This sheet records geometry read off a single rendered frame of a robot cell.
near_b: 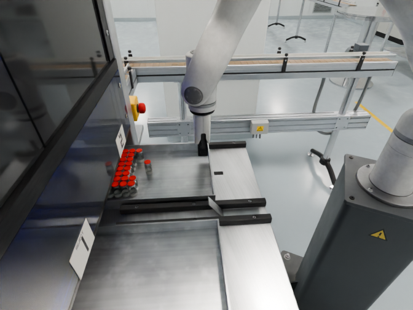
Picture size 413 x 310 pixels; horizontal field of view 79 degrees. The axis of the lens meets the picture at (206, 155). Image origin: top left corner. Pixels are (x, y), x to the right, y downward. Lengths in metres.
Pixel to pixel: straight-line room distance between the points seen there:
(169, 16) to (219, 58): 1.56
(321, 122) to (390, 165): 1.17
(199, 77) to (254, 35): 1.65
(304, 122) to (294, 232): 0.77
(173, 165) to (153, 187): 0.12
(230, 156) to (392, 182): 0.49
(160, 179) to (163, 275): 0.31
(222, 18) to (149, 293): 0.61
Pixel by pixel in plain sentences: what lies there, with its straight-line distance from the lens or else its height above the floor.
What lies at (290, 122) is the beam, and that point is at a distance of 1.91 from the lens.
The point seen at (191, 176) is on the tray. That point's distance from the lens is 0.81.
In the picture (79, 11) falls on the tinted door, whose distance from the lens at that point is 0.63.
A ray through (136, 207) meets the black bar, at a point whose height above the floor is 0.90.
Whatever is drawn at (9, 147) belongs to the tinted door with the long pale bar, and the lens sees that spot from 0.37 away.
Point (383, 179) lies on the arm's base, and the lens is 0.92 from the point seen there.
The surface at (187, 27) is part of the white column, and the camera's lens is 2.15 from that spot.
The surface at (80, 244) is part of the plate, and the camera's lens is 0.51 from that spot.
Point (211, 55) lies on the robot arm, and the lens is 0.60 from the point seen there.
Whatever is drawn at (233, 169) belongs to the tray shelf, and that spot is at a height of 0.88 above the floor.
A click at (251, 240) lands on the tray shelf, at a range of 0.67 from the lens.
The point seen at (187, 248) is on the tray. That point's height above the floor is 0.88.
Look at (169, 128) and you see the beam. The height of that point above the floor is 0.50.
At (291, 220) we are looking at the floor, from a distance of 1.90.
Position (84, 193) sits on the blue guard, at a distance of 0.52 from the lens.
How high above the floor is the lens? 1.42
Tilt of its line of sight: 37 degrees down
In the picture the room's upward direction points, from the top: straight up
